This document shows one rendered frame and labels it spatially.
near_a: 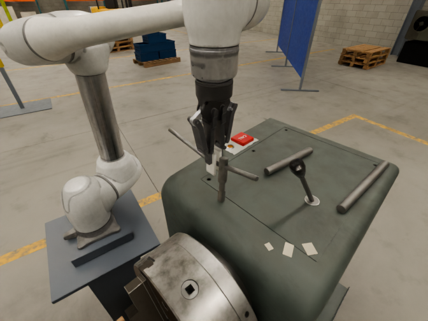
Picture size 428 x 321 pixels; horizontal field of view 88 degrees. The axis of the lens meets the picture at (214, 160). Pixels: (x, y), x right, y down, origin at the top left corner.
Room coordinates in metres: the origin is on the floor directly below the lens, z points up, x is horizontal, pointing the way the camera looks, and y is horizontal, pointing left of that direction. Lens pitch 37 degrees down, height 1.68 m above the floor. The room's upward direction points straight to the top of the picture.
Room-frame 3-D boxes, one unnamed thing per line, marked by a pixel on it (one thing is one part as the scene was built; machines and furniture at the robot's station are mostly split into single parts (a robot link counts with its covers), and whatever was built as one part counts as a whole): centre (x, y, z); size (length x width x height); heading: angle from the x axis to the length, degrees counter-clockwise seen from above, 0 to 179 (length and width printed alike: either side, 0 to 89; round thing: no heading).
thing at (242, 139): (0.69, -0.10, 1.26); 0.06 x 0.06 x 0.02; 44
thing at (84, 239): (0.65, 0.57, 0.83); 0.22 x 0.18 x 0.06; 124
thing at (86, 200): (0.67, 0.55, 0.97); 0.18 x 0.16 x 0.22; 156
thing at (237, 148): (0.67, -0.09, 1.23); 0.13 x 0.08 x 0.06; 134
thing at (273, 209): (0.51, -0.21, 1.06); 0.59 x 0.48 x 0.39; 134
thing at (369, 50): (7.16, -4.46, 0.22); 1.25 x 0.86 x 0.44; 125
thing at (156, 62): (7.37, 1.76, 0.39); 1.20 x 0.80 x 0.79; 131
